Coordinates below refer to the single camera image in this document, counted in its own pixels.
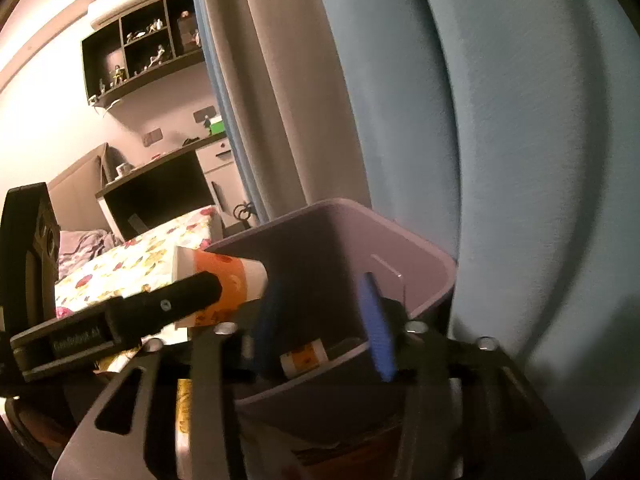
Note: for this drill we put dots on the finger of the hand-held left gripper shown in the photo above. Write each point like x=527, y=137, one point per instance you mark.
x=165, y=305

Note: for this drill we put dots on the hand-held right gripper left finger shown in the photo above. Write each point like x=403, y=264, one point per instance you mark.
x=267, y=325

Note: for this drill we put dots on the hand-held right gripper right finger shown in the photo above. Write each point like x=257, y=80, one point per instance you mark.
x=377, y=330

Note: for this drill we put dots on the small orange paper cup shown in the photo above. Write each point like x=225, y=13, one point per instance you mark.
x=305, y=357

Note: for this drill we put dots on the large orange paper cup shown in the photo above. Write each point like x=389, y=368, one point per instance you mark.
x=225, y=272

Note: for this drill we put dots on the grey plastic bin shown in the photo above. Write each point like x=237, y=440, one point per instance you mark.
x=310, y=250

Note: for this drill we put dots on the grey striped duvet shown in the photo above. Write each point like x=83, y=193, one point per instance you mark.
x=85, y=250

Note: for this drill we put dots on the grey padded headboard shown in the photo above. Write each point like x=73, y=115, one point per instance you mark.
x=75, y=190

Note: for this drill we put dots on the dark top desk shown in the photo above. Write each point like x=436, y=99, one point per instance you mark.
x=150, y=195

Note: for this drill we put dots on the white mug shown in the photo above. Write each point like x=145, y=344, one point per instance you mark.
x=123, y=170

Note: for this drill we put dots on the white drawer cabinet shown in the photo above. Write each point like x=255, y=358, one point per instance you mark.
x=220, y=175

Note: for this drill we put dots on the dark desk figurine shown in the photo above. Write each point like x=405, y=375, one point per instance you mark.
x=206, y=124

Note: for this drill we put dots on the green box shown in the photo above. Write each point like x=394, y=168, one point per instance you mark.
x=217, y=126

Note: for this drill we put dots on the blue curtain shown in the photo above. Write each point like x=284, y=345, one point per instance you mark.
x=525, y=160

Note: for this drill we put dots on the grey curtain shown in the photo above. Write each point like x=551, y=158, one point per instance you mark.
x=280, y=85

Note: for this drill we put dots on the group of shelf figurines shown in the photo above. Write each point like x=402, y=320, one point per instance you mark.
x=157, y=55

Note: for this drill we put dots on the grey wall socket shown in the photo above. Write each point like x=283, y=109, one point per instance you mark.
x=152, y=137
x=204, y=113

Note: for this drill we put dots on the dark wall shelf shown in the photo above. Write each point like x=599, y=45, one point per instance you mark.
x=107, y=60

